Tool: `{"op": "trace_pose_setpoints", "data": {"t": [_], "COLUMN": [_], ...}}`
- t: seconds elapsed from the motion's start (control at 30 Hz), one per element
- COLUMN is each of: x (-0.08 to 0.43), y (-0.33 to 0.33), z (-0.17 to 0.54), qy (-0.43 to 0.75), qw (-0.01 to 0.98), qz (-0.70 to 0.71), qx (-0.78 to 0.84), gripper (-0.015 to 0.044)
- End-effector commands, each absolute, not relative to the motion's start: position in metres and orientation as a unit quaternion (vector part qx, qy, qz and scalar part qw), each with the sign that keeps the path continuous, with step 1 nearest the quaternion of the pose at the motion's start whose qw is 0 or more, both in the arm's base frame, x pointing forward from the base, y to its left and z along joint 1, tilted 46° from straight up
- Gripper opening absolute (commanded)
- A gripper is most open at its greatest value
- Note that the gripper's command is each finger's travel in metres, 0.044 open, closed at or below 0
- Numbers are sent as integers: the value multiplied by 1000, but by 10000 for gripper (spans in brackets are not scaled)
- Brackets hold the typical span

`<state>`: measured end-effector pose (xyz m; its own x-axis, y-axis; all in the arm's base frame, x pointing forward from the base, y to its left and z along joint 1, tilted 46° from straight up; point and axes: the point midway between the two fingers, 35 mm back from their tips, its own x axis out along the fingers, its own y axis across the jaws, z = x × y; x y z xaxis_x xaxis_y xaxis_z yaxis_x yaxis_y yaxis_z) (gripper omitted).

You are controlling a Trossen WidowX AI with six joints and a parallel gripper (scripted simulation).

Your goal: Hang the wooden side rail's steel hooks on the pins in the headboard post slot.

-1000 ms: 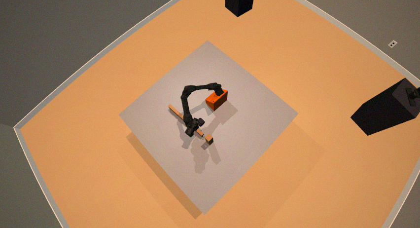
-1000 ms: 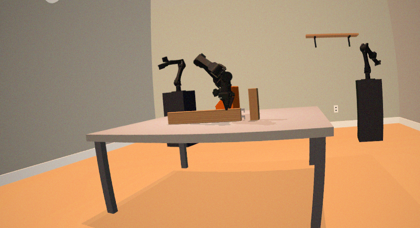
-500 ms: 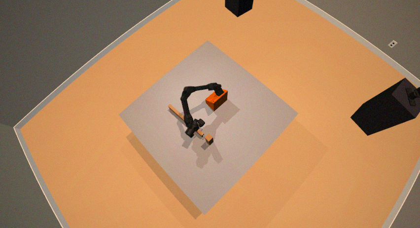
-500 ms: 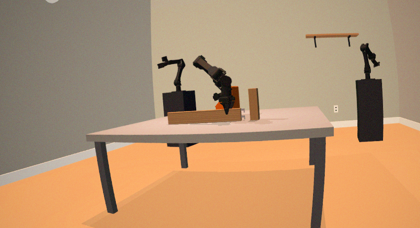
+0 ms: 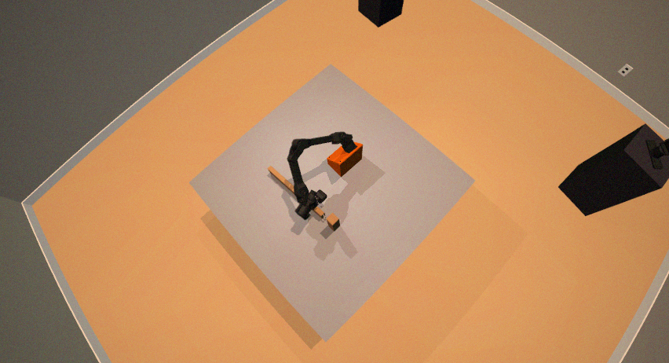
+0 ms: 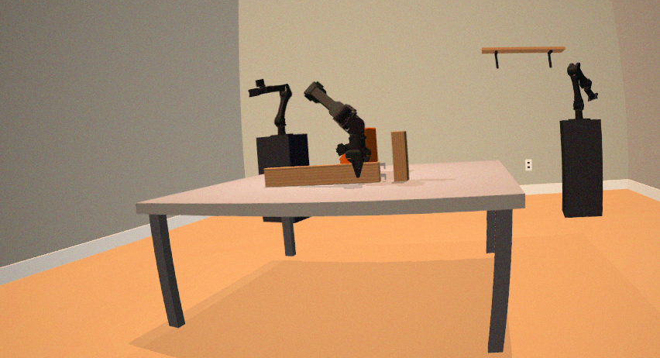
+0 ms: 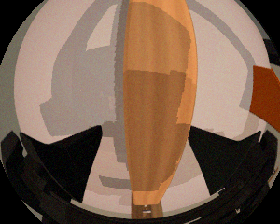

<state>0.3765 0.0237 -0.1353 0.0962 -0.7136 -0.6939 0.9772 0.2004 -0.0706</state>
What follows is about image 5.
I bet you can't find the wooden post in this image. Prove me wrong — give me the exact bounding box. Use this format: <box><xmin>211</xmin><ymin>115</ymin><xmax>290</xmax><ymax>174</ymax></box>
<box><xmin>327</xmin><ymin>213</ymin><xmax>340</xmax><ymax>231</ymax></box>

